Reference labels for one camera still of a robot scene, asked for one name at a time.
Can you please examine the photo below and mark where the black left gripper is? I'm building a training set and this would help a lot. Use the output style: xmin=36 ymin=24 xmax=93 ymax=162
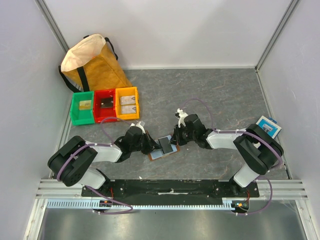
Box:
xmin=130 ymin=130 xmax=163 ymax=155

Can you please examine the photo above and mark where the brown leather card holder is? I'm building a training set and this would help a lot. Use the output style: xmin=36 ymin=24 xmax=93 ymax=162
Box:
xmin=148 ymin=134 xmax=180 ymax=161

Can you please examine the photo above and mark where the white VIP card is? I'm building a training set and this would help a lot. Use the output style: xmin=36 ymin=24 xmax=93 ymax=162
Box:
xmin=121 ymin=104 xmax=137 ymax=115

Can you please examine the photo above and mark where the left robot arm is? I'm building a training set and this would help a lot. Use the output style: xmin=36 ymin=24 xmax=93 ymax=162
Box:
xmin=47 ymin=124 xmax=162 ymax=197

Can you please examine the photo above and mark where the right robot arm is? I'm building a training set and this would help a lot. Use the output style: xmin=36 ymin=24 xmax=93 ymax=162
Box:
xmin=170 ymin=108 xmax=284 ymax=197

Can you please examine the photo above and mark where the silver VIP card in bin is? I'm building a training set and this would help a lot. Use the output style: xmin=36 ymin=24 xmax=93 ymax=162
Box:
xmin=120 ymin=95 xmax=136 ymax=106

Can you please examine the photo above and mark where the black VIP card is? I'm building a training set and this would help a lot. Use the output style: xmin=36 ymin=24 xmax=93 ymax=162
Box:
xmin=100 ymin=97 xmax=114 ymax=109

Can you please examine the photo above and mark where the gold card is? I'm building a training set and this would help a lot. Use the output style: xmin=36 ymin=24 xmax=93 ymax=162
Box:
xmin=78 ymin=100 xmax=92 ymax=111

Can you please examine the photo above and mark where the yellow plastic bin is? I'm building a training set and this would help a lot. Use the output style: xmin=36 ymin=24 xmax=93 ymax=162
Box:
xmin=115 ymin=86 xmax=140 ymax=120

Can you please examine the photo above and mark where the red plastic bin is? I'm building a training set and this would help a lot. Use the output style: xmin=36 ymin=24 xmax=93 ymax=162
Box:
xmin=93 ymin=89 xmax=117 ymax=123

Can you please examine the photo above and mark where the green plastic bin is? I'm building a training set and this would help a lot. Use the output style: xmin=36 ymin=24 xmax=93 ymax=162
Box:
xmin=69 ymin=91 xmax=95 ymax=126

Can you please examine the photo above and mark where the blue razor box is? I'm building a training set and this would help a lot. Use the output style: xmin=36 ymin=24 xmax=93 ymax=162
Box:
xmin=256 ymin=115 xmax=282 ymax=139

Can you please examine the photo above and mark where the tan paper tote bag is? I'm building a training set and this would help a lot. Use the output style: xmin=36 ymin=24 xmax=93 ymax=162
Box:
xmin=58 ymin=33 xmax=133 ymax=93

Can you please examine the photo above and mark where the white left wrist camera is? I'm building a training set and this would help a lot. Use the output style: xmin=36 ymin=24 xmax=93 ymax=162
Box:
xmin=130 ymin=120 xmax=146 ymax=134

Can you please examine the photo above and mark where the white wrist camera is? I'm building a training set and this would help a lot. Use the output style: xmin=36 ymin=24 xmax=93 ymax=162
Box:
xmin=175 ymin=108 xmax=189 ymax=128
xmin=130 ymin=120 xmax=146 ymax=134

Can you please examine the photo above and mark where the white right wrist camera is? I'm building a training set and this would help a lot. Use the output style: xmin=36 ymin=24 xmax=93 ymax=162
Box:
xmin=175 ymin=108 xmax=189 ymax=128

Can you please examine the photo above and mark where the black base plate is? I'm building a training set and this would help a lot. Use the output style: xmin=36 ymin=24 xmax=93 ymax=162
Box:
xmin=97 ymin=179 xmax=260 ymax=198

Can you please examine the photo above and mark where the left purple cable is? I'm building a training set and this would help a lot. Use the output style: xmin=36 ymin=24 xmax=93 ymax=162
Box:
xmin=56 ymin=116 xmax=135 ymax=216

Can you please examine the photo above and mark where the purple cable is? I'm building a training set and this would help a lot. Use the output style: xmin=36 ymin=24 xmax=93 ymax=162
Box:
xmin=183 ymin=98 xmax=284 ymax=216
xmin=56 ymin=116 xmax=135 ymax=216

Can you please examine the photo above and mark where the blue slotted cable duct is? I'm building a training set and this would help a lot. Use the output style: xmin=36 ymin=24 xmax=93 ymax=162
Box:
xmin=46 ymin=198 xmax=237 ymax=210

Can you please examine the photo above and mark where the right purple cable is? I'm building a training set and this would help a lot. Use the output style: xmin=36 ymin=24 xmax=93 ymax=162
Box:
xmin=183 ymin=98 xmax=284 ymax=216

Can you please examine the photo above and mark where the aluminium front rail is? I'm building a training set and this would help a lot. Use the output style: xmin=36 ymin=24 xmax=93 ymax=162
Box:
xmin=34 ymin=178 xmax=310 ymax=200

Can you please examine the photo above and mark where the aluminium corner post left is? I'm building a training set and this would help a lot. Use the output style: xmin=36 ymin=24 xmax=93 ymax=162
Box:
xmin=35 ymin=0 xmax=69 ymax=53

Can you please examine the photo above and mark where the aluminium corner post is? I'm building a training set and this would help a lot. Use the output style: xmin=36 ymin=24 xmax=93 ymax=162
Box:
xmin=35 ymin=0 xmax=69 ymax=53
xmin=254 ymin=0 xmax=300 ymax=73

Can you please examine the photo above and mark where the aluminium corner post right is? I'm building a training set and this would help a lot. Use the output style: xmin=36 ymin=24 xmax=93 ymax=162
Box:
xmin=254 ymin=0 xmax=300 ymax=73

